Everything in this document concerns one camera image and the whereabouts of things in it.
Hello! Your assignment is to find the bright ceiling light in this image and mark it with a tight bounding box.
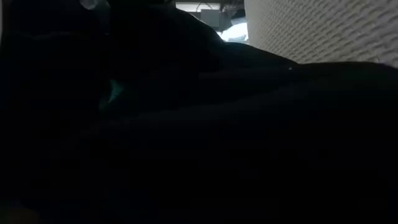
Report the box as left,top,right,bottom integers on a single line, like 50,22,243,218
221,22,249,43

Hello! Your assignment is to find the grey ceiling box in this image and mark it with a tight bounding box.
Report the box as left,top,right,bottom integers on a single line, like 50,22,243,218
200,8,221,29

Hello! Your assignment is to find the white perforated plastic basket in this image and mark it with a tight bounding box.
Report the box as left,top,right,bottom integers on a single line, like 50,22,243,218
244,0,398,68

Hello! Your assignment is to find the dark grey garment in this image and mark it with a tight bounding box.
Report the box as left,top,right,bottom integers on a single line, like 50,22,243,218
0,42,398,224

